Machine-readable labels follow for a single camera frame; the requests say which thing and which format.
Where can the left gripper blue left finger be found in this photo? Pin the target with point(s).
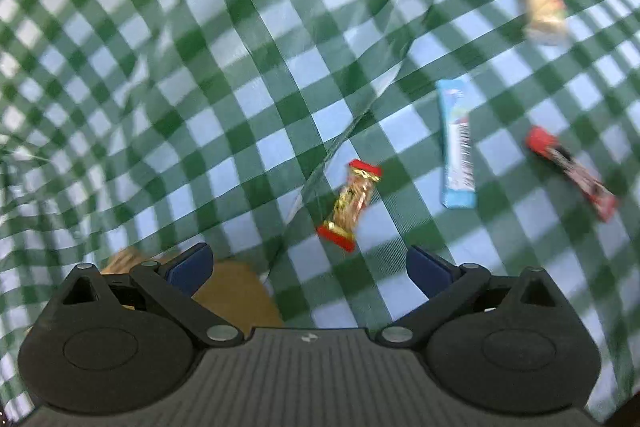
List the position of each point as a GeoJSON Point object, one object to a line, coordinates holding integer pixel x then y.
{"type": "Point", "coordinates": [190, 270]}

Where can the green checkered cloth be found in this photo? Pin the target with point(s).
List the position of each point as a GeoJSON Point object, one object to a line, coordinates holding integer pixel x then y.
{"type": "Point", "coordinates": [157, 124]}

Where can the small red snack stick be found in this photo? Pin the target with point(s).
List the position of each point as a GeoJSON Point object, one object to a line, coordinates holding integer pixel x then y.
{"type": "Point", "coordinates": [545, 145]}

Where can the open cardboard box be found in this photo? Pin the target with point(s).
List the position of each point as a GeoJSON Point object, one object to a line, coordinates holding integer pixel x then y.
{"type": "Point", "coordinates": [233, 292]}

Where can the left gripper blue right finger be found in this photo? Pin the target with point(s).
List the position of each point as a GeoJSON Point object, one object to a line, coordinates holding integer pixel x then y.
{"type": "Point", "coordinates": [431, 274]}

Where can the clear nut bar packet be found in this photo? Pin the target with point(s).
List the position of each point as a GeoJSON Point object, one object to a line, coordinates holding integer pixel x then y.
{"type": "Point", "coordinates": [545, 21]}

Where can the light blue snack stick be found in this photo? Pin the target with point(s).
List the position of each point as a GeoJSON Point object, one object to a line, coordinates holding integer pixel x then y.
{"type": "Point", "coordinates": [458, 183]}

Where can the small red gold candy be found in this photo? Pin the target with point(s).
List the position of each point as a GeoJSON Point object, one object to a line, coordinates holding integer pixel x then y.
{"type": "Point", "coordinates": [354, 197]}

